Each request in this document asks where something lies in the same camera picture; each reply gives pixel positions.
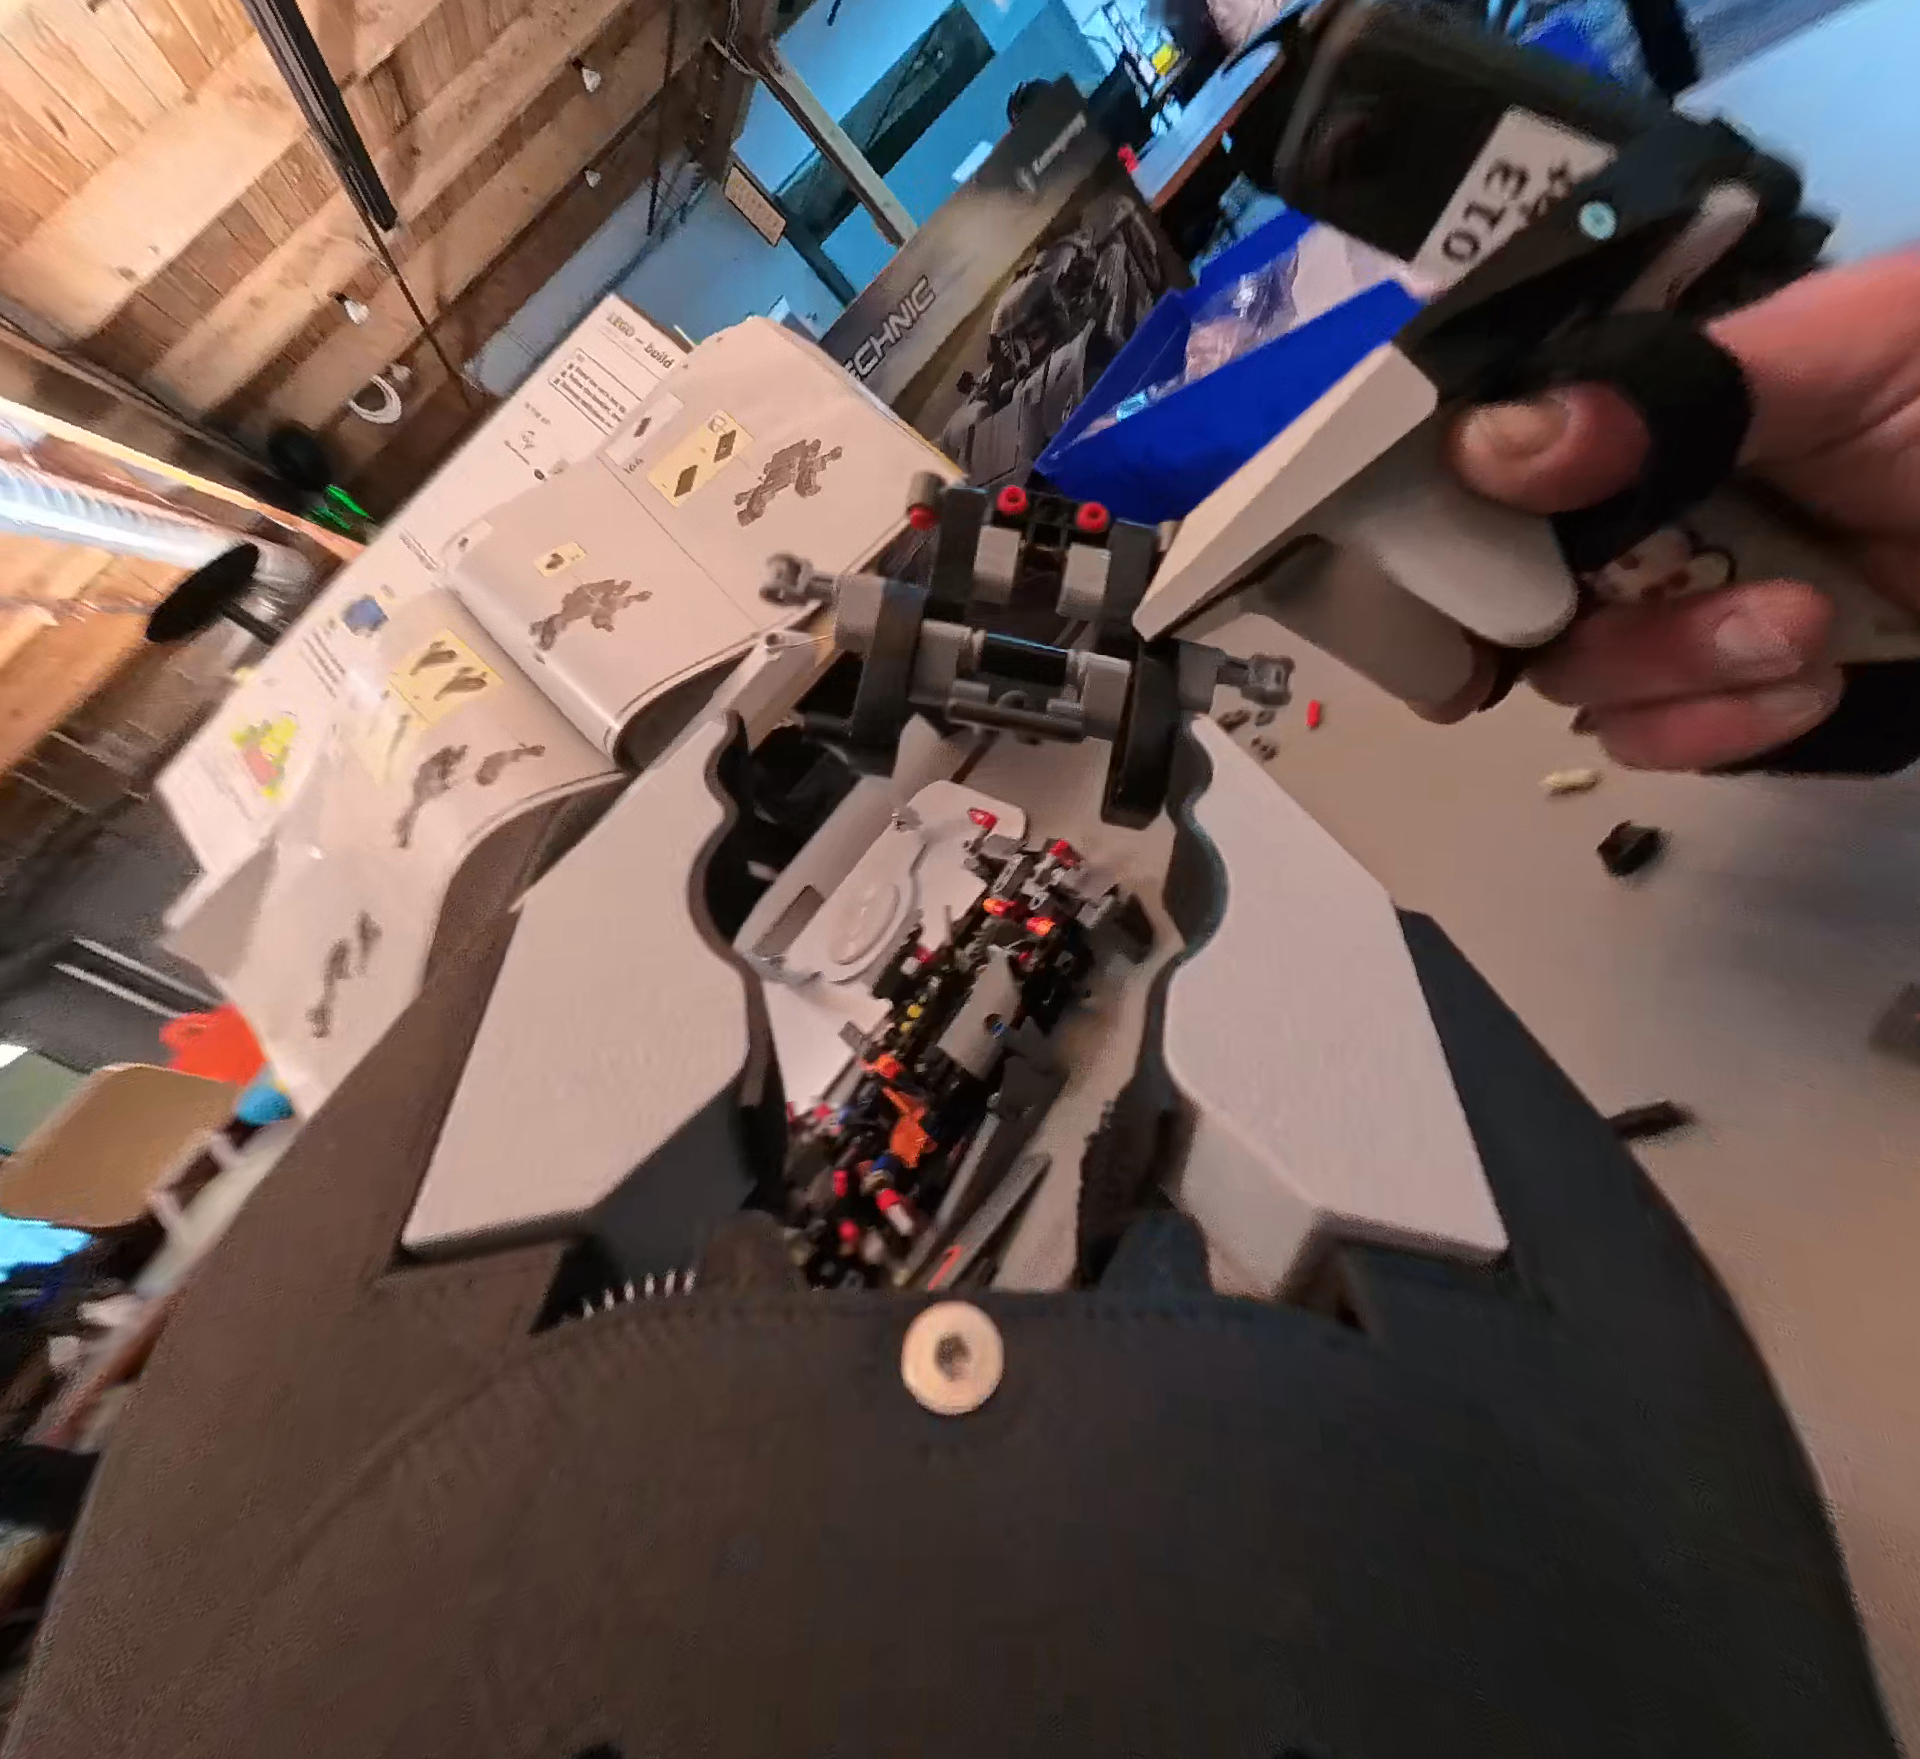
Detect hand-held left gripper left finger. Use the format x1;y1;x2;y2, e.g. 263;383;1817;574
400;719;766;1261

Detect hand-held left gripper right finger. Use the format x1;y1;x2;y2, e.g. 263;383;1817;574
1078;717;1510;1304

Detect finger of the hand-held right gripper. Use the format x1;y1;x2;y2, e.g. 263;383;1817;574
1129;341;1445;645

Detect black grey lego subassembly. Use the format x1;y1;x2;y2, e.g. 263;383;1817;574
762;469;1296;831

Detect lego car chassis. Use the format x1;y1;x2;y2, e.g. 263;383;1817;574
782;807;1159;1288

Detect dark lego set box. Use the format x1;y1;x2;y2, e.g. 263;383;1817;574
817;70;1202;485

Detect lego instruction booklet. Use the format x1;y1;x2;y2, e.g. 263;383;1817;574
158;316;969;1116

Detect person's right hand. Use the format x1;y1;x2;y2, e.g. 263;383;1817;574
1447;250;1920;775

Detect blue storage bin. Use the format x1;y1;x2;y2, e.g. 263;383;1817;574
1036;206;1428;522

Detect clear plastic bags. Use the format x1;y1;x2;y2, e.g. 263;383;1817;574
1186;240;1356;400

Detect beige chair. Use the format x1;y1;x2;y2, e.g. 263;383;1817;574
0;1061;242;1231

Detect silver air duct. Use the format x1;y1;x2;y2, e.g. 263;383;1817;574
0;446;325;613

